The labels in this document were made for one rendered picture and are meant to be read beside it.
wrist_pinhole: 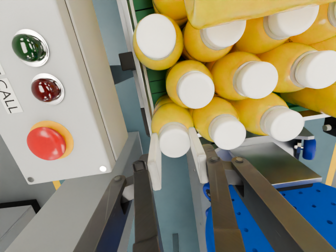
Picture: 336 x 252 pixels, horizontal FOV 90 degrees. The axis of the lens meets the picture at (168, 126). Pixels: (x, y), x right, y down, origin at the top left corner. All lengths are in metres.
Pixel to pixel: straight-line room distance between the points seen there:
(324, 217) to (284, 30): 0.29
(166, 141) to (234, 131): 0.08
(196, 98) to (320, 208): 0.29
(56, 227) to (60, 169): 0.57
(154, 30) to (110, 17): 1.15
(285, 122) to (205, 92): 0.10
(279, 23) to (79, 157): 0.24
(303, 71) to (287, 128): 0.06
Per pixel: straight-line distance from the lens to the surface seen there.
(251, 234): 0.33
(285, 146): 0.47
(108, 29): 1.33
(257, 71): 0.21
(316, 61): 0.24
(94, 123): 0.18
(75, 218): 0.77
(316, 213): 0.39
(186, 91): 0.19
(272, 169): 0.35
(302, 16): 0.23
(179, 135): 0.20
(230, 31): 0.20
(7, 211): 2.13
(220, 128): 0.21
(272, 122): 0.23
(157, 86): 0.36
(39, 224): 0.84
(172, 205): 1.81
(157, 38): 0.18
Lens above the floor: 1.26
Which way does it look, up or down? 70 degrees down
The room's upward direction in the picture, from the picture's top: 176 degrees clockwise
